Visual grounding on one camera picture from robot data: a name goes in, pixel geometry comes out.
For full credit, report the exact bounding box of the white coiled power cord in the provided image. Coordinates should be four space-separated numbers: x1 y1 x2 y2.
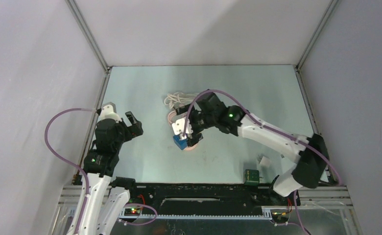
164 92 201 106

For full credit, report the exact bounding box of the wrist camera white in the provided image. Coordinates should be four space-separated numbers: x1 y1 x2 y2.
171 117 193 136
96 102 122 122

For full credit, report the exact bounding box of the grey slotted cable duct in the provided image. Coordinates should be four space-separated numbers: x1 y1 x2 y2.
68 207 289 221

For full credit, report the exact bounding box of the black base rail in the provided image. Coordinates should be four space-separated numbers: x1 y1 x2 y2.
110 178 301 217

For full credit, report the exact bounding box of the small white plug adapter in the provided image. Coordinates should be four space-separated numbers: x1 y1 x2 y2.
257 156 272 168

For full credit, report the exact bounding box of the green cube plug adapter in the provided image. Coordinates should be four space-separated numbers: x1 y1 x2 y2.
243 169 261 186

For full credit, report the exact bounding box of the pink round power socket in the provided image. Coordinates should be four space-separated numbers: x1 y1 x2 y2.
183 143 198 151

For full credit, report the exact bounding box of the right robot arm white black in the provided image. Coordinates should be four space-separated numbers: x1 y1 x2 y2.
171 90 329 205

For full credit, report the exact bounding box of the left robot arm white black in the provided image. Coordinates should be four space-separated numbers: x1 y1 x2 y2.
67 109 143 235

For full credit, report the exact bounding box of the blue cube plug adapter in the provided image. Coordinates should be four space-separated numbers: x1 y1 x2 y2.
173 135 188 150

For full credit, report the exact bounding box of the pink coiled cord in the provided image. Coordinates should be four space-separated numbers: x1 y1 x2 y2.
167 110 179 127

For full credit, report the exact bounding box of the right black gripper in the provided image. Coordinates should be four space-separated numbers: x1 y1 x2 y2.
176 104 216 146

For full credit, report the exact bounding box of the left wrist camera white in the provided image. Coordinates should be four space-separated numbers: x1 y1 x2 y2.
96 102 122 122

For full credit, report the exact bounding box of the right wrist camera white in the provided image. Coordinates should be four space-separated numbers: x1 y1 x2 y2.
171 117 193 136

